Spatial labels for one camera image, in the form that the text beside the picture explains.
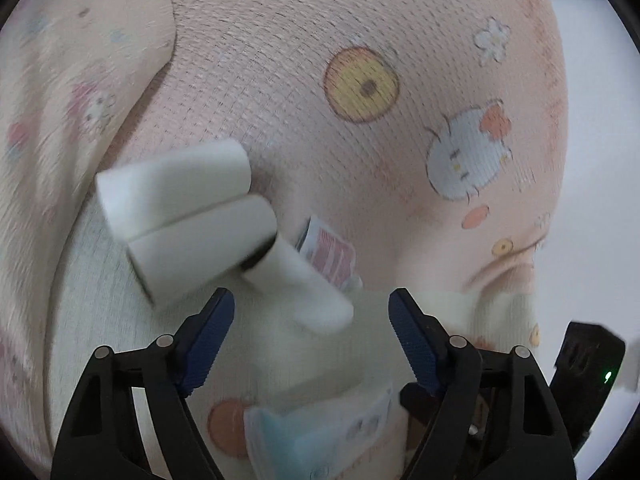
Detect pink cartoon print pillow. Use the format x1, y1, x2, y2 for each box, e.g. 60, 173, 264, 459
1, 0, 176, 478

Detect white paper roll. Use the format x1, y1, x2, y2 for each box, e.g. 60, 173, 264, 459
96, 139, 252, 242
128, 195, 278, 307
241, 234, 354, 335

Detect pink cartoon print blanket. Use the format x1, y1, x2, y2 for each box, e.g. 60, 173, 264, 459
44, 0, 572, 480

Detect blue white tissue pack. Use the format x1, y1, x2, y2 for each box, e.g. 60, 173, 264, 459
243, 382, 393, 479

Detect white red spout pouch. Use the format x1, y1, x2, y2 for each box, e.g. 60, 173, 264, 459
296, 216, 362, 292

